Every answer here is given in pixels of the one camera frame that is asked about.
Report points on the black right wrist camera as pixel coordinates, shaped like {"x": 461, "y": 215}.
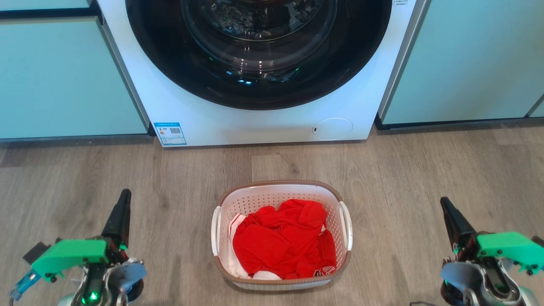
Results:
{"x": 539, "y": 241}

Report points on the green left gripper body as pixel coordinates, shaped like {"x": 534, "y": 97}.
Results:
{"x": 68, "y": 253}

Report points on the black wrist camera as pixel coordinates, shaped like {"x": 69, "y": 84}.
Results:
{"x": 539, "y": 241}
{"x": 35, "y": 252}

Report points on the tall pale teal cabinet panel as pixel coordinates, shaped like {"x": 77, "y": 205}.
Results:
{"x": 467, "y": 59}

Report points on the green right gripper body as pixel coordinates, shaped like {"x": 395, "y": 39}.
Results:
{"x": 508, "y": 248}

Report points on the black round washer door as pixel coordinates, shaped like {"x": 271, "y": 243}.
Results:
{"x": 170, "y": 63}

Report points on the round white filter cover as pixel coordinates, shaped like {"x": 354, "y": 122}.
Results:
{"x": 333, "y": 128}

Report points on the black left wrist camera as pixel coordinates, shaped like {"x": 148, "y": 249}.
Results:
{"x": 35, "y": 252}

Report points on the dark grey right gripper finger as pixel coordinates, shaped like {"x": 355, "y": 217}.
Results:
{"x": 455, "y": 223}

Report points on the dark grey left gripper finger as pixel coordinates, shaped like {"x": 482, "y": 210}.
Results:
{"x": 120, "y": 220}

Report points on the blue energy label sticker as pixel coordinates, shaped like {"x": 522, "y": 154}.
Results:
{"x": 170, "y": 134}

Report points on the narrow pale teal cabinet drawer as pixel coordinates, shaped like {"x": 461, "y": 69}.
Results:
{"x": 42, "y": 4}

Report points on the white front-load washing machine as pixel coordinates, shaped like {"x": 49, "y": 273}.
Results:
{"x": 255, "y": 127}

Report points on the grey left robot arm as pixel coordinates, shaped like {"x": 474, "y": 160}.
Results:
{"x": 117, "y": 279}

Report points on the white brown-rimmed laundry basket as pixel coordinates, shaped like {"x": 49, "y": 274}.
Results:
{"x": 276, "y": 195}

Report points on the white garment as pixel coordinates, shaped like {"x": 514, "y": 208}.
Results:
{"x": 233, "y": 260}

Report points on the large pale teal cabinet door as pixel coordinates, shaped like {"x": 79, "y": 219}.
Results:
{"x": 63, "y": 76}

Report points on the red garment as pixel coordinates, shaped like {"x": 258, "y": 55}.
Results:
{"x": 276, "y": 244}

